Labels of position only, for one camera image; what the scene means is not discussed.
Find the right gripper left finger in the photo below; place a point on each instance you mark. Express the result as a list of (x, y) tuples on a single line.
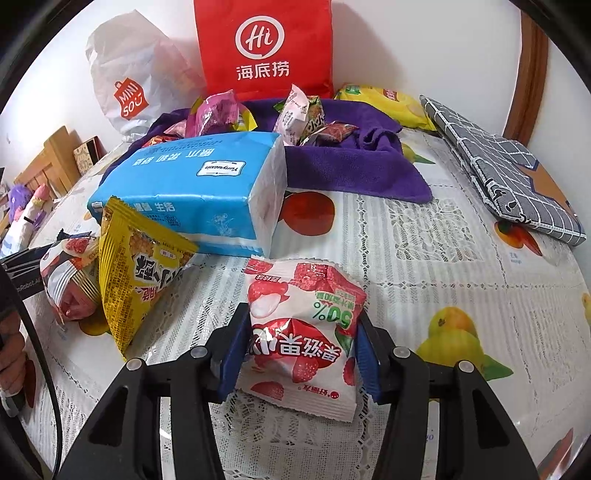
[(120, 439)]

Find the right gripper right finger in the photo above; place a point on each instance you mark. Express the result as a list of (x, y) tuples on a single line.
[(477, 438)]

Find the yellow snack packet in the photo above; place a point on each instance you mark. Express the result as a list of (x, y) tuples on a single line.
[(138, 259)]

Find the red foil candy packet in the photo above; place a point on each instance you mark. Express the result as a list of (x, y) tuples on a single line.
[(158, 139)]

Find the small pink candy packet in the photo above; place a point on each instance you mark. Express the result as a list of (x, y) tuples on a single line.
[(177, 130)]

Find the strawberry lychee jelly packet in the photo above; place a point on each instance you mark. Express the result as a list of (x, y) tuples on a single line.
[(303, 314)]

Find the pink purple snack bag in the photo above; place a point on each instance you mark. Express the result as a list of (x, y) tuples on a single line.
[(218, 113)]

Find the white pink nougat packet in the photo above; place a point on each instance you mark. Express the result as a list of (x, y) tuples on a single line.
[(293, 118)]

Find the red pink snack packet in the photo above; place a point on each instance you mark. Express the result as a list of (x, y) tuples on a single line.
[(69, 273)]

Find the toy story candy packet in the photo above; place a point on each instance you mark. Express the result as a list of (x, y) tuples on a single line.
[(329, 134)]

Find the person's left hand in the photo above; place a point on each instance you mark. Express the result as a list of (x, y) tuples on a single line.
[(12, 357)]

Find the plush toy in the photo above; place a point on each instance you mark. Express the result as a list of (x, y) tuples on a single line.
[(26, 221)]

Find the wooden headboard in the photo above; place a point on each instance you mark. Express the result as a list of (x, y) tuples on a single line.
[(54, 166)]

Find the patterned book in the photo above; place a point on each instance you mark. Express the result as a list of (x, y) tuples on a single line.
[(87, 154)]

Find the blue tissue pack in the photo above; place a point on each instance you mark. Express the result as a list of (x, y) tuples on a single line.
[(223, 192)]

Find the white Miniso plastic bag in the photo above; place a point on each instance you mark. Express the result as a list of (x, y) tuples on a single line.
[(138, 74)]

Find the grey checked folded cloth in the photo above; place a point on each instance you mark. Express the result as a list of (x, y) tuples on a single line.
[(509, 178)]

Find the purple towel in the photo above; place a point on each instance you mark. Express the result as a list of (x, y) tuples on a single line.
[(369, 162)]

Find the red paper Haidilao bag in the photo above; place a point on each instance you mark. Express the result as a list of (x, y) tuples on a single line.
[(260, 48)]

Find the yellow chips bag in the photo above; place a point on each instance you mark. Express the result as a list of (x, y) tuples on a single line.
[(403, 108)]

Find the brown wooden door frame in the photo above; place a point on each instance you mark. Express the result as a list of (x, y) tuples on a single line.
[(530, 82)]

